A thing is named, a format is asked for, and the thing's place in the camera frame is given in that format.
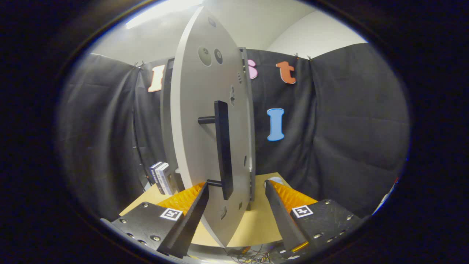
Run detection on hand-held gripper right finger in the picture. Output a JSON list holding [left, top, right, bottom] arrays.
[[265, 180, 367, 253]]

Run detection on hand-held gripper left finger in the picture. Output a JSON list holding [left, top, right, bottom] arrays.
[[101, 181, 210, 259]]

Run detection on black door handle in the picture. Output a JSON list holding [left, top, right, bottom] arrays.
[[198, 100, 234, 201]]

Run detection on white cabinet door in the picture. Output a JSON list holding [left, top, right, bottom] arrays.
[[170, 6, 253, 248]]

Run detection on dark blue book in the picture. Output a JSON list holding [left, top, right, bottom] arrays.
[[149, 161, 163, 194]]

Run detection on grey cabinet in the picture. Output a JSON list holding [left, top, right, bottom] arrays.
[[160, 47, 257, 211]]

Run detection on black backdrop cloth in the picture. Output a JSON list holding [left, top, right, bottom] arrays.
[[55, 43, 409, 220]]

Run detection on tangled wires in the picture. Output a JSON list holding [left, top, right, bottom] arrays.
[[227, 246, 279, 264]]

